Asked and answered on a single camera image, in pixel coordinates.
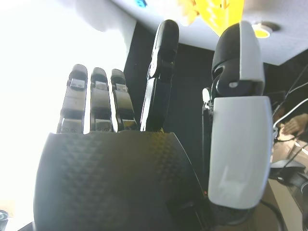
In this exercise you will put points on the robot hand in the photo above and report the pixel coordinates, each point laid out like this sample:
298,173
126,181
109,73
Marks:
115,183

